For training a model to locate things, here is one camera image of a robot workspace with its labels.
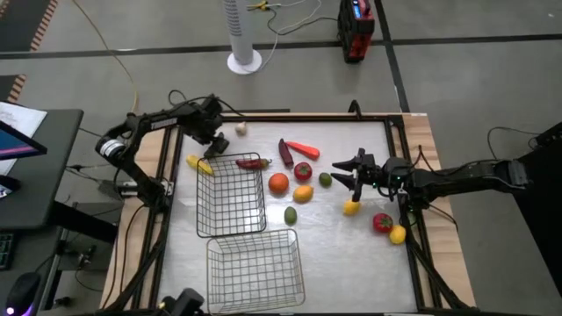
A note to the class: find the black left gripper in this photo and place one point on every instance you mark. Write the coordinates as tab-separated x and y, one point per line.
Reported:
207	120

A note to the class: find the purple eggplant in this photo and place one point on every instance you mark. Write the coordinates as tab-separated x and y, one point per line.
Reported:
285	153

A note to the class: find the black monitor stand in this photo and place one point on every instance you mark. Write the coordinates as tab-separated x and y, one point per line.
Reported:
8	186

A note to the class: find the black keyboard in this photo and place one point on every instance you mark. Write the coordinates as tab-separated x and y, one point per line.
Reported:
6	251

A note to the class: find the computer monitor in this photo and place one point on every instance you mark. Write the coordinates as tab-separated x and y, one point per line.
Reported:
17	145

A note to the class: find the small black orange-edged floor mat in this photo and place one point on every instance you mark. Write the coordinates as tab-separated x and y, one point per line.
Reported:
9	88

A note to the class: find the black camera rig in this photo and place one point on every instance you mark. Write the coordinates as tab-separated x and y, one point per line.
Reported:
186	303

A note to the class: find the red chili pepper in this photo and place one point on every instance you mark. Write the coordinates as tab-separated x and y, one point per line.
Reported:
250	163

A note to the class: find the red and black power station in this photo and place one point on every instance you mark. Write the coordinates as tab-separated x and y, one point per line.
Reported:
355	30

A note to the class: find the green avocado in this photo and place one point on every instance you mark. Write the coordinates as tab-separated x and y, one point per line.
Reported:
290	215

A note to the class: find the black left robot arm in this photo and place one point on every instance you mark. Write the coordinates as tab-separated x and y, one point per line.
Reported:
162	119

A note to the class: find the white tower fan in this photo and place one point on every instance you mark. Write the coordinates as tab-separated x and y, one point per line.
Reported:
240	35

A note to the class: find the black computer mouse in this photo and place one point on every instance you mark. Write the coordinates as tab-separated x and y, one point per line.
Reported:
22	292

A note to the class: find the small black box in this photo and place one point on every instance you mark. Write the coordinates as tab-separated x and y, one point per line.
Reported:
549	135

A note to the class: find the black desk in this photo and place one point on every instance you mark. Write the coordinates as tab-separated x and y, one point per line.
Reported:
44	184

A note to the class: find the orange fruit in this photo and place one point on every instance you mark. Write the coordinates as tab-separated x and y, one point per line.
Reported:
278	183

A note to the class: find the green lime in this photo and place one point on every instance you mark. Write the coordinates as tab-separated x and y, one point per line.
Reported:
325	179

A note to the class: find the yellow lemon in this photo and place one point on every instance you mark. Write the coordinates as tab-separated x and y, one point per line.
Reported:
351	207
397	234

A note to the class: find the black frame clip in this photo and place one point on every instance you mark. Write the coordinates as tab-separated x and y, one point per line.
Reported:
355	109

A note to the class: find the yellow plug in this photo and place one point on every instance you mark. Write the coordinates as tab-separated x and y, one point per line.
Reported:
259	5

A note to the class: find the large black box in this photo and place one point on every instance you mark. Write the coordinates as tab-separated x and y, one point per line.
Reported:
540	210

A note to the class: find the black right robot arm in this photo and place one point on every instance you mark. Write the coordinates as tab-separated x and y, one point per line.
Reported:
461	177

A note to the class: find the yellow corn cob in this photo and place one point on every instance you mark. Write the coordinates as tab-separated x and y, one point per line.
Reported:
195	161

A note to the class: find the yellow-orange mango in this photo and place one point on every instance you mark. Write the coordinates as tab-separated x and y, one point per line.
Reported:
303	193

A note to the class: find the orange carrot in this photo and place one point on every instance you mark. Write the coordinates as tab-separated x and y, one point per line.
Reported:
305	151

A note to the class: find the large black orange-edged floor mat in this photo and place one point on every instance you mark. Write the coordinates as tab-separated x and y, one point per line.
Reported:
22	22

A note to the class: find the white garlic bulb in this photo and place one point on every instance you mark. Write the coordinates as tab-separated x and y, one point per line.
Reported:
240	128

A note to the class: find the white paper sheet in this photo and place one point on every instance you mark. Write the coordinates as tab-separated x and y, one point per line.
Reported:
22	117

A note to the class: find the black aluminium table frame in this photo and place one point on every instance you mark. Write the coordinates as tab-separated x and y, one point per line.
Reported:
285	117

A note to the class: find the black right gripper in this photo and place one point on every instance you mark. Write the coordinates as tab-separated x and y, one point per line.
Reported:
377	175

